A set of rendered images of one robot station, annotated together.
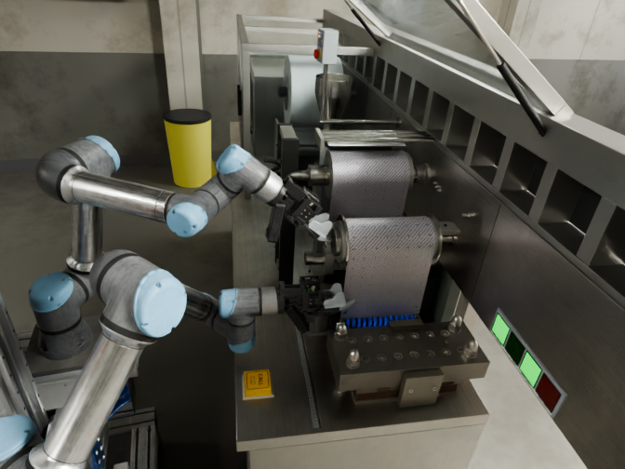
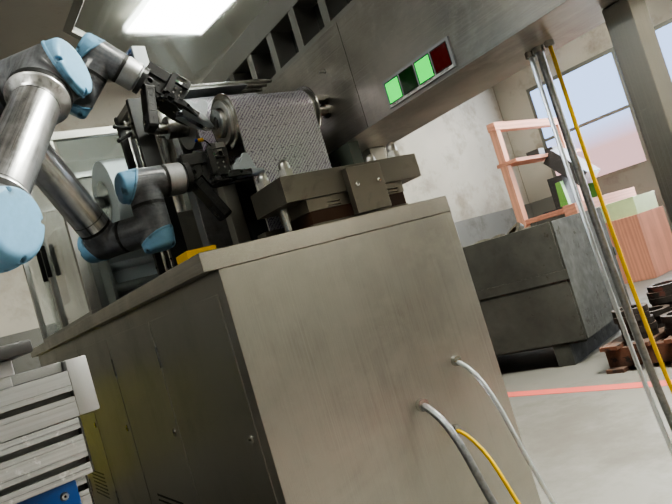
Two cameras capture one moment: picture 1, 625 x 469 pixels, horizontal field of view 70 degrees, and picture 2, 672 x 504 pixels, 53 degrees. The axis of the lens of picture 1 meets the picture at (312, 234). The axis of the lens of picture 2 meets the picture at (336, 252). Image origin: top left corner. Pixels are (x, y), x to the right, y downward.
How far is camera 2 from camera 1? 1.34 m
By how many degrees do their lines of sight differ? 40
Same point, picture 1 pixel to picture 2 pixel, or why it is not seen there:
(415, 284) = (314, 144)
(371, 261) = (260, 120)
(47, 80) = not seen: outside the picture
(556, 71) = not seen: hidden behind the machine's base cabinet
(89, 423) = (24, 145)
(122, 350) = (40, 90)
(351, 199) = not seen: hidden behind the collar
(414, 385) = (357, 177)
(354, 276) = (251, 139)
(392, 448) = (377, 256)
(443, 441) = (424, 242)
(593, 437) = (474, 25)
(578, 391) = (448, 20)
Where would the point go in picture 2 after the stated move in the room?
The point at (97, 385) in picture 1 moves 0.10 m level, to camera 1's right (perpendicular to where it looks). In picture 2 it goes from (22, 114) to (84, 104)
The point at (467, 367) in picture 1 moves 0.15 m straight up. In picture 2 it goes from (397, 160) to (379, 103)
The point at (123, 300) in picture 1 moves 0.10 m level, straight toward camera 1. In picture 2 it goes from (29, 54) to (54, 28)
